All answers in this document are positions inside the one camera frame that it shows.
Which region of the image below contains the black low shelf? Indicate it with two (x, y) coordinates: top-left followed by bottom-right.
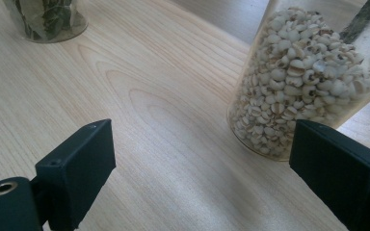
(339, 0), (370, 45)

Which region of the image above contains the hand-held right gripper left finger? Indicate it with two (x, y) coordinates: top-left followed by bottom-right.
(34, 118), (118, 231)

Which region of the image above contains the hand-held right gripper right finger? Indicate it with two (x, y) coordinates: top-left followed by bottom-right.
(288, 118), (370, 231)

